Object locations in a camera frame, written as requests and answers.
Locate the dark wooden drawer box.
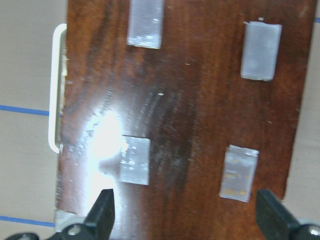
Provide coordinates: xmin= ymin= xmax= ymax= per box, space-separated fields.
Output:
xmin=57 ymin=0 xmax=317 ymax=240

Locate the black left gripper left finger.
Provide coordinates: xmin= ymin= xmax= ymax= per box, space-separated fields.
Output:
xmin=50 ymin=189 xmax=115 ymax=240

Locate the white drawer handle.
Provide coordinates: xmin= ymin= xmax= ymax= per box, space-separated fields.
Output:
xmin=47 ymin=23 xmax=67 ymax=154

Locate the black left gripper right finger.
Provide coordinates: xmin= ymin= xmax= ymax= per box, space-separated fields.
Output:
xmin=255 ymin=189 xmax=320 ymax=240

